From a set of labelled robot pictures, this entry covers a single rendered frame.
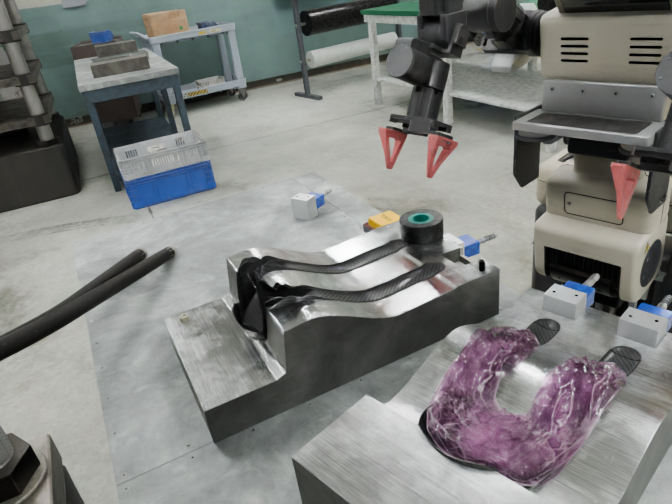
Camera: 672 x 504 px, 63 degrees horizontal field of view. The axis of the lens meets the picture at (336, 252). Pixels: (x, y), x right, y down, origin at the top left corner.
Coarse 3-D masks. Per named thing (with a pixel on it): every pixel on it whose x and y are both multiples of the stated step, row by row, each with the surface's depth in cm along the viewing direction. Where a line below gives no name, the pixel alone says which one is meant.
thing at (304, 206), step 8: (312, 192) 140; (328, 192) 142; (296, 200) 134; (304, 200) 133; (312, 200) 134; (320, 200) 137; (296, 208) 135; (304, 208) 134; (312, 208) 135; (296, 216) 137; (304, 216) 135; (312, 216) 135
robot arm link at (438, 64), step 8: (432, 56) 95; (432, 64) 97; (440, 64) 97; (448, 64) 97; (432, 72) 97; (440, 72) 97; (448, 72) 98; (432, 80) 97; (440, 80) 97; (432, 88) 98; (440, 88) 98
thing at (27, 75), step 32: (0, 0) 364; (0, 32) 368; (32, 64) 446; (0, 96) 502; (32, 96) 392; (0, 128) 389; (32, 128) 469; (64, 128) 467; (0, 160) 394; (32, 160) 403; (64, 160) 412; (0, 192) 402; (32, 192) 411; (64, 192) 420
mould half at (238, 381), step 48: (384, 240) 102; (336, 288) 86; (432, 288) 86; (480, 288) 87; (192, 336) 87; (240, 336) 85; (288, 336) 73; (336, 336) 77; (384, 336) 82; (432, 336) 86; (192, 384) 77; (240, 384) 75; (288, 384) 76; (336, 384) 81
